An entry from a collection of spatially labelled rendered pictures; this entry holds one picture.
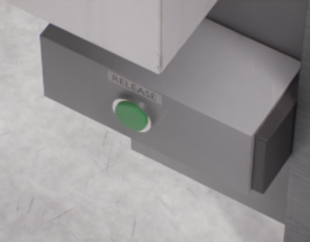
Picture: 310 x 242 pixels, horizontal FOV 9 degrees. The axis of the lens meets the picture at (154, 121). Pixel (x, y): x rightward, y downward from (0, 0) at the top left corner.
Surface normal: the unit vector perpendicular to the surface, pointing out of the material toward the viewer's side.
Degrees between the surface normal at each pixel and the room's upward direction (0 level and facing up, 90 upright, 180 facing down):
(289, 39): 90
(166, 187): 0
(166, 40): 90
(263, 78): 0
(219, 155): 90
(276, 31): 90
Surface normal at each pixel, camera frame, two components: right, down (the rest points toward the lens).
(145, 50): -0.52, 0.68
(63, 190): 0.00, -0.61
